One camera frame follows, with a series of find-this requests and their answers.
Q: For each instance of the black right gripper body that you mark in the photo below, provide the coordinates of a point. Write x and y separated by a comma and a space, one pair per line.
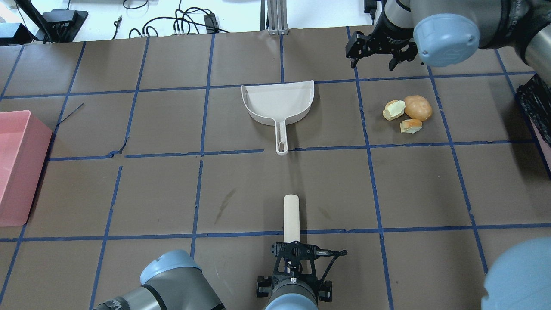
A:
386, 34

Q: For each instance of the torn bread piece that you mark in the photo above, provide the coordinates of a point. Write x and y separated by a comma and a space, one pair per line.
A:
411, 125
394, 109

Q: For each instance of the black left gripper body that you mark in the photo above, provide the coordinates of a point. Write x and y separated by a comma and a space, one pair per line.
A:
261, 287

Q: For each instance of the black lined trash bin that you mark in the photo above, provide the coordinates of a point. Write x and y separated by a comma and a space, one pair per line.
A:
535, 99

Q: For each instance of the round brown bread roll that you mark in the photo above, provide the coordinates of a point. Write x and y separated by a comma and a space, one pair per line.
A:
418, 107

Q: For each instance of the white plastic dustpan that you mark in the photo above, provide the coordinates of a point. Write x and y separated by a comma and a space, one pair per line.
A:
279, 105

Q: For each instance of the black box device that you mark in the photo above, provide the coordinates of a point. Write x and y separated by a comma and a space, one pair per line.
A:
73, 18

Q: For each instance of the cream hand brush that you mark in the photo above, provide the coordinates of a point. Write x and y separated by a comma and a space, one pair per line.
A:
291, 218

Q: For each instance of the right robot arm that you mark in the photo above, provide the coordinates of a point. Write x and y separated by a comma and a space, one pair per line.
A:
447, 32

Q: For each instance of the aluminium frame post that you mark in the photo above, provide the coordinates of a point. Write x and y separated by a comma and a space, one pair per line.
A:
277, 17

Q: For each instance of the pink plastic bin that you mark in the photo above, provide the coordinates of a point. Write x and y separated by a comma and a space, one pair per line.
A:
24, 141

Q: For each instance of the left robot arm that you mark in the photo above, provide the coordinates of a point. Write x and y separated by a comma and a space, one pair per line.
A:
175, 282

